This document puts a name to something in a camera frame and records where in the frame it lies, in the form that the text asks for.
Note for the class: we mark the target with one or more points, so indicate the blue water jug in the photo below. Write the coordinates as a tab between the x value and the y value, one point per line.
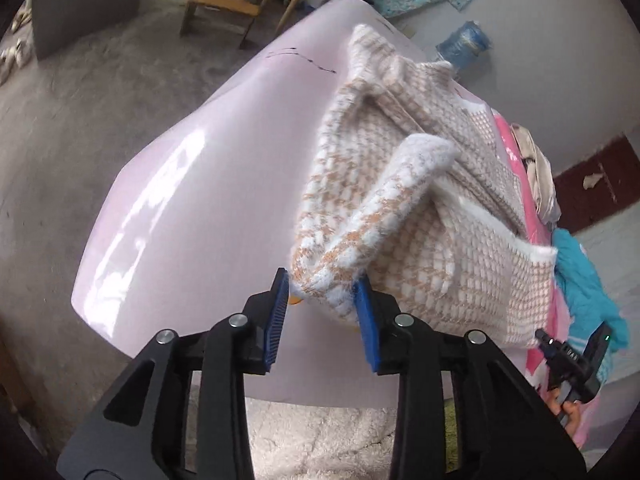
465	42

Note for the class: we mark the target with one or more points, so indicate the small wooden stool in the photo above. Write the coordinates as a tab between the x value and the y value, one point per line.
225	5

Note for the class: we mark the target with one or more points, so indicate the teal garment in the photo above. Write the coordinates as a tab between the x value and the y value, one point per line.
585	285

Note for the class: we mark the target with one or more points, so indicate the white shoe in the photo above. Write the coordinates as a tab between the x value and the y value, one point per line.
12	57

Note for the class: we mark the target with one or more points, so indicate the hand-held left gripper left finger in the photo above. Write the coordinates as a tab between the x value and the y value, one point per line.
277	320

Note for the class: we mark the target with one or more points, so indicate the person's right hand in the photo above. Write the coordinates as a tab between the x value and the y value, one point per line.
570	412

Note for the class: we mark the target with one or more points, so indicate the dark grey board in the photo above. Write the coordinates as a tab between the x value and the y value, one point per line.
85	5

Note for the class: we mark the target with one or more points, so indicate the beige garment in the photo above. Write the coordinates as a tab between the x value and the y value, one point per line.
542	180

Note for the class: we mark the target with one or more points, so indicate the white fleece garment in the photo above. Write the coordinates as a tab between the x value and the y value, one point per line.
320	440

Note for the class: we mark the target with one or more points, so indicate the pink printed blanket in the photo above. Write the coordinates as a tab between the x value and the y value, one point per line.
535	375

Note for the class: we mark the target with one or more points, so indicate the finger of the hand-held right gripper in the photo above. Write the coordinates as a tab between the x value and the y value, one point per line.
546	344

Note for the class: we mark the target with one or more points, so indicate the beige white houndstooth coat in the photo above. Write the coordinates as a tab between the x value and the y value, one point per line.
400	200

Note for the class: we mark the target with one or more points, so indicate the pink printed table cover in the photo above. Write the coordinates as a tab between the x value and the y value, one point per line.
200	210

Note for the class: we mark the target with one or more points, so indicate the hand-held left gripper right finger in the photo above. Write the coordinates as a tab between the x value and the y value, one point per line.
367	330

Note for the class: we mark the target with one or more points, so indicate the dark red door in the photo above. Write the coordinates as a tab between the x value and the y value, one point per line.
615	180

